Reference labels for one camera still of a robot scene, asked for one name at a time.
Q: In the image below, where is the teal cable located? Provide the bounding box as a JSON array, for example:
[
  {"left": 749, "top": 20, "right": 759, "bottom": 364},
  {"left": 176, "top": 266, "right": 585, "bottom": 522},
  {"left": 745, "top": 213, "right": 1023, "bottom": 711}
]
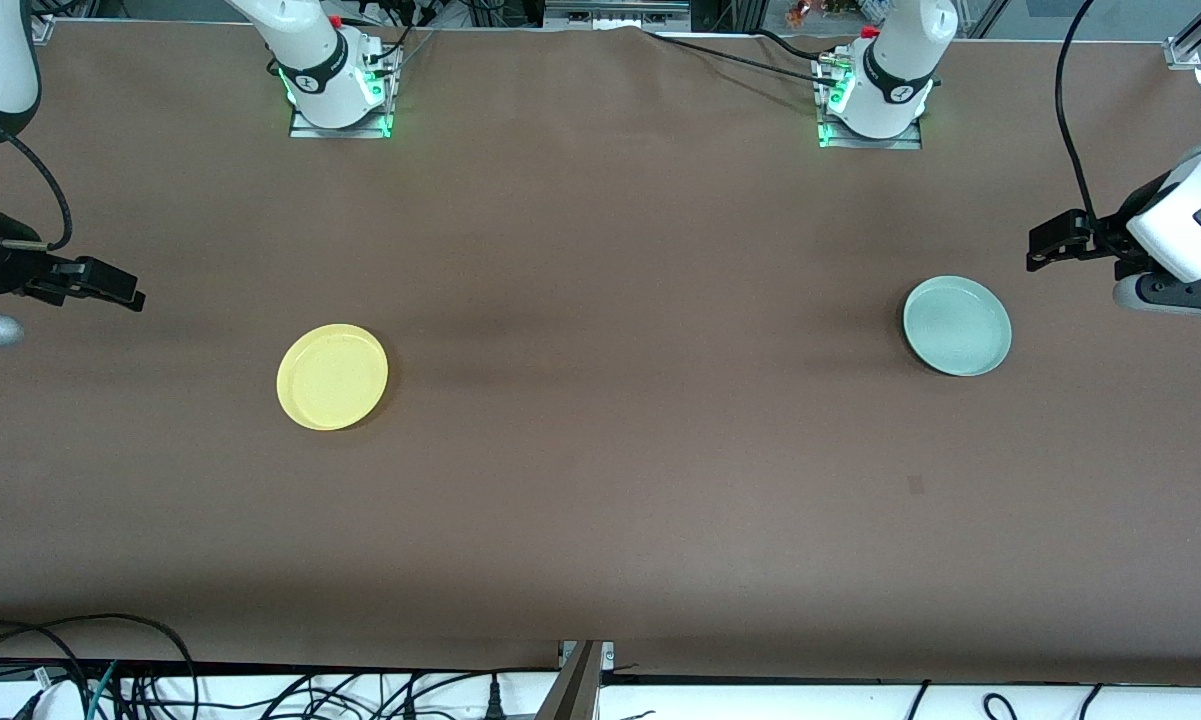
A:
[{"left": 85, "top": 660, "right": 121, "bottom": 720}]

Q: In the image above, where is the black cable to arm base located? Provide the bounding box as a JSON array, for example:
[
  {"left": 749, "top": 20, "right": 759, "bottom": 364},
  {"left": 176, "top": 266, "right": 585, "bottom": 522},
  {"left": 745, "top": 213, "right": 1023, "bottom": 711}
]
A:
[{"left": 643, "top": 28, "right": 851, "bottom": 83}]

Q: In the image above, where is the white bench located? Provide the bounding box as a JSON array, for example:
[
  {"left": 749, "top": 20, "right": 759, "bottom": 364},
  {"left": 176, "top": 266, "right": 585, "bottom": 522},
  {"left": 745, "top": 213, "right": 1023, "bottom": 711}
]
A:
[{"left": 0, "top": 668, "right": 1201, "bottom": 720}]

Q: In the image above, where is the aluminium profile post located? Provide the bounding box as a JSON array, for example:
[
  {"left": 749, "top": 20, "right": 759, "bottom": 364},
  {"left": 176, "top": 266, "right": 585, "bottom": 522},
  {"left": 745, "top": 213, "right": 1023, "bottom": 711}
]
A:
[{"left": 535, "top": 640, "right": 617, "bottom": 720}]

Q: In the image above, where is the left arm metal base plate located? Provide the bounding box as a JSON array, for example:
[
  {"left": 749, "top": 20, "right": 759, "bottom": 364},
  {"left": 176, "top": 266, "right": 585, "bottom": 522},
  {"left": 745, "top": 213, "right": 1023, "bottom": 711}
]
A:
[{"left": 815, "top": 50, "right": 926, "bottom": 152}]

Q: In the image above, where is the grey metal rail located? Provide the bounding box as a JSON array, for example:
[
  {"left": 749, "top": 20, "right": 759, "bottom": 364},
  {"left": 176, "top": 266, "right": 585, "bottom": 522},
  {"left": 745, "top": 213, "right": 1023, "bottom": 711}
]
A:
[{"left": 543, "top": 0, "right": 693, "bottom": 33}]

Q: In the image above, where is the pale green round plate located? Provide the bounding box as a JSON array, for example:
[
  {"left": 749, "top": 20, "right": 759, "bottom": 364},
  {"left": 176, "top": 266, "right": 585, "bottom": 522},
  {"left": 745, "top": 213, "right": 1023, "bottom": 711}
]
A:
[{"left": 902, "top": 275, "right": 1013, "bottom": 378}]

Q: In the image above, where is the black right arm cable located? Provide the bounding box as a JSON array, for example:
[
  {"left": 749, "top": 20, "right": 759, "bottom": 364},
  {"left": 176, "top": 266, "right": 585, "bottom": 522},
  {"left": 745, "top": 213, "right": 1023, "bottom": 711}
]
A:
[{"left": 0, "top": 90, "right": 74, "bottom": 253}]

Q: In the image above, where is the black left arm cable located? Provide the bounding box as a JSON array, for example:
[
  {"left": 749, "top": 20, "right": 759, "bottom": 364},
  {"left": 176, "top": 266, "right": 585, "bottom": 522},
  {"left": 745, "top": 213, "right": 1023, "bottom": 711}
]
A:
[{"left": 1054, "top": 0, "right": 1113, "bottom": 251}]

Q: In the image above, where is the yellow round plate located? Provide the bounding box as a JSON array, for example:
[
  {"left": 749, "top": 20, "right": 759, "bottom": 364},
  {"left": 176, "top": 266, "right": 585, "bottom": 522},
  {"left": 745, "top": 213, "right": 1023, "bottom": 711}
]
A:
[{"left": 276, "top": 323, "right": 390, "bottom": 432}]

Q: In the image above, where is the long black looped cable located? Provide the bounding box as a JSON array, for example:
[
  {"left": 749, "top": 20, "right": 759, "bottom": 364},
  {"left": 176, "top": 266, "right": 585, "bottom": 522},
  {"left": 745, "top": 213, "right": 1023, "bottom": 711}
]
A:
[{"left": 0, "top": 612, "right": 199, "bottom": 720}]

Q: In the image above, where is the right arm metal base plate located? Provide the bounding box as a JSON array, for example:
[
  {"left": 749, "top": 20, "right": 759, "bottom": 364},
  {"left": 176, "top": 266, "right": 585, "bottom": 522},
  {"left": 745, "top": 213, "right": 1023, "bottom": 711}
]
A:
[{"left": 288, "top": 45, "right": 402, "bottom": 141}]

